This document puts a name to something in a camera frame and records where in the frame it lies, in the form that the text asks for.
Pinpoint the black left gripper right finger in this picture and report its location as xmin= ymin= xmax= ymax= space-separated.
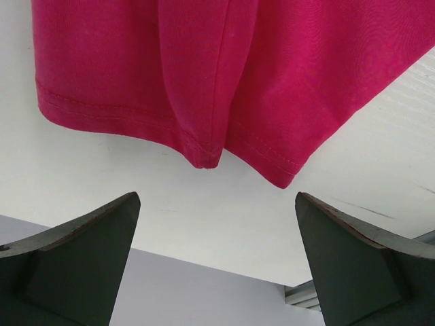
xmin=295 ymin=192 xmax=434 ymax=325

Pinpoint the pink t shirt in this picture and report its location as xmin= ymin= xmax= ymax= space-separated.
xmin=31 ymin=1 xmax=434 ymax=188

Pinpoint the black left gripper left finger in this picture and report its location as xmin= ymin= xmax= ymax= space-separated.
xmin=1 ymin=192 xmax=141 ymax=325

